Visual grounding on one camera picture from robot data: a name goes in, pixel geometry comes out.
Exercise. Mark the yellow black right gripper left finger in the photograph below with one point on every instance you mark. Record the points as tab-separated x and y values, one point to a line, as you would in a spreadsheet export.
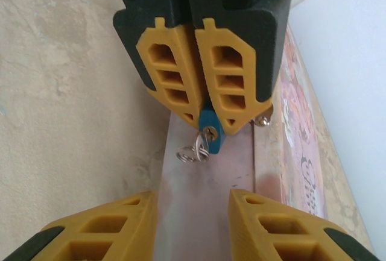
132	212

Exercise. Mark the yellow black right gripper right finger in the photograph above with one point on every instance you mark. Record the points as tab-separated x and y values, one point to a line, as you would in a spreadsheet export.
250	228

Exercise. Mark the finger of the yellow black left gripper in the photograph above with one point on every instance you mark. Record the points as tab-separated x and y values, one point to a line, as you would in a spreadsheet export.
262	47
144	41

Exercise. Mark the small blue padlock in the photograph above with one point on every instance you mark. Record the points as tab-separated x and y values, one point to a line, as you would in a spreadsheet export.
217	146

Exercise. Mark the silver key with rings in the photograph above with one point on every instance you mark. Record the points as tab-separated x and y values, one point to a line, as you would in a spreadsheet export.
202	153

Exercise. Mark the pink printed snack bag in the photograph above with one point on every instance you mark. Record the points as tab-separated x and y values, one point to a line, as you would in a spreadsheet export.
280	158

